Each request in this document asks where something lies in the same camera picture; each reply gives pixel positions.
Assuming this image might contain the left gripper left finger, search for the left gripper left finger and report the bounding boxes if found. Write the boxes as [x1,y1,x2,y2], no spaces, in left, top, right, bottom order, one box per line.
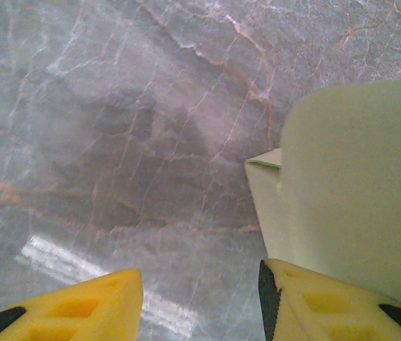
[0,268,144,341]

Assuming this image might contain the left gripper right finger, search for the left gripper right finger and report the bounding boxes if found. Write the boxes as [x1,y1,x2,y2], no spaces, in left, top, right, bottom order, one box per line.
[258,258,401,341]

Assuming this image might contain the light green paper box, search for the light green paper box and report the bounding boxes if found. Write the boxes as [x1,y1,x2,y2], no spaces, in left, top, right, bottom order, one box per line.
[244,75,401,320]

